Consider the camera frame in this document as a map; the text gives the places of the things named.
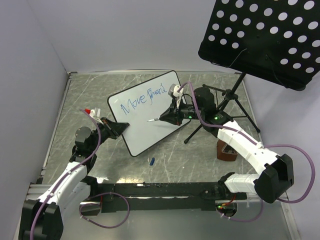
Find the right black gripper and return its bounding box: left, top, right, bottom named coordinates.
left=159, top=97, right=205, bottom=126

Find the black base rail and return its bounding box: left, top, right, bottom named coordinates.
left=84, top=182, right=247, bottom=213

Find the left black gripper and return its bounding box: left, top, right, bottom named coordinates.
left=88, top=117, right=129, bottom=152

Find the aluminium frame rail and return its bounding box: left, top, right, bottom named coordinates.
left=25, top=183, right=52, bottom=201

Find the white whiteboard black frame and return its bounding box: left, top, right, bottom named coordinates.
left=107, top=70, right=190, bottom=157

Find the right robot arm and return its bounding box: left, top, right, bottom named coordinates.
left=159, top=84, right=294, bottom=204

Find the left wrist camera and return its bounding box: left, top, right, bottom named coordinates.
left=84, top=107, right=101, bottom=118

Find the blue marker cap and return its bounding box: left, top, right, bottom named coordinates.
left=149, top=157, right=155, bottom=166

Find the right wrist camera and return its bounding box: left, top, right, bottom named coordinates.
left=168, top=84, right=184, bottom=109

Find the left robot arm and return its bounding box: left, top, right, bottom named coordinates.
left=18, top=117, right=129, bottom=240

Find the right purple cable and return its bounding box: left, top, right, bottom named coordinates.
left=178, top=81, right=316, bottom=204

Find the black perforated music stand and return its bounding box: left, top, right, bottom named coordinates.
left=193, top=0, right=320, bottom=145

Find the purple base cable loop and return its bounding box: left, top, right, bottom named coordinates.
left=79, top=191, right=130, bottom=229

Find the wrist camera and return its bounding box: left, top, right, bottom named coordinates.
left=84, top=107, right=101, bottom=118
left=168, top=84, right=184, bottom=109

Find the white marker pen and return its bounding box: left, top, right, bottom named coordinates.
left=147, top=118, right=160, bottom=123

